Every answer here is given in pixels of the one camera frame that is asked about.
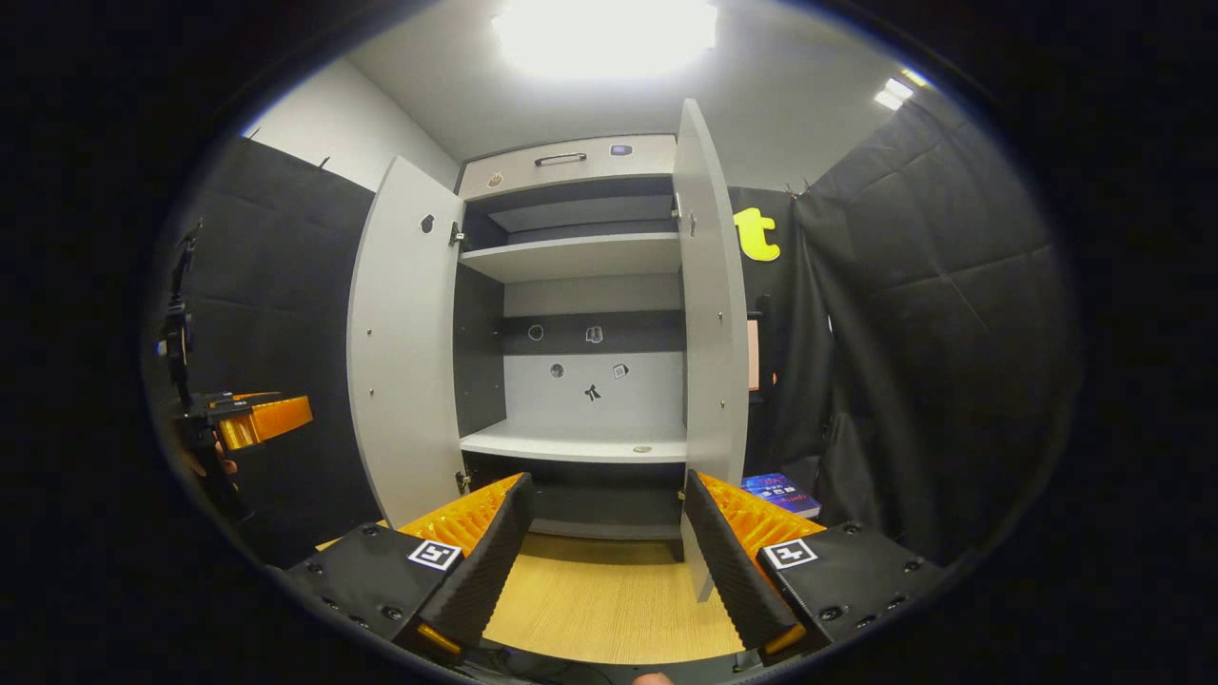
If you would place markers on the white cabinet shelf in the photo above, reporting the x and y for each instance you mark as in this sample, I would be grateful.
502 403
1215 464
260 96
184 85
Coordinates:
571 442
571 257

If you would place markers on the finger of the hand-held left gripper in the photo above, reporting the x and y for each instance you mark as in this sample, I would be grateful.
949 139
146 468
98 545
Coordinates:
266 421
238 400

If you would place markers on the black backdrop cloth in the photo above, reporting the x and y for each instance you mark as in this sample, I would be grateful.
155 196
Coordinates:
952 381

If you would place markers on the grey double-door shoe cabinet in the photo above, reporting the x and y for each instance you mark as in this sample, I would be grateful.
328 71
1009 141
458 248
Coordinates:
580 162

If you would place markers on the small ceiling light panel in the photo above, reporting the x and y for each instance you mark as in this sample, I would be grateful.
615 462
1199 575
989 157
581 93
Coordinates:
899 90

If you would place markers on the grey cabinet door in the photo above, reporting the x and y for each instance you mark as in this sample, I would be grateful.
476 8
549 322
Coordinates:
404 362
709 333

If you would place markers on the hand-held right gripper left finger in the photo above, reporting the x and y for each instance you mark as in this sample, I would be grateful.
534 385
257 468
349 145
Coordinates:
495 571

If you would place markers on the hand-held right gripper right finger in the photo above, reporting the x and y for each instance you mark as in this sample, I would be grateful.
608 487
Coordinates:
728 571

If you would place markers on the blue book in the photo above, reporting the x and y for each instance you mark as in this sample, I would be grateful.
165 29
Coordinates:
775 490

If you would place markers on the large ceiling light panel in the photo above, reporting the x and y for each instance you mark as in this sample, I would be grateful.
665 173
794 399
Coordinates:
604 33

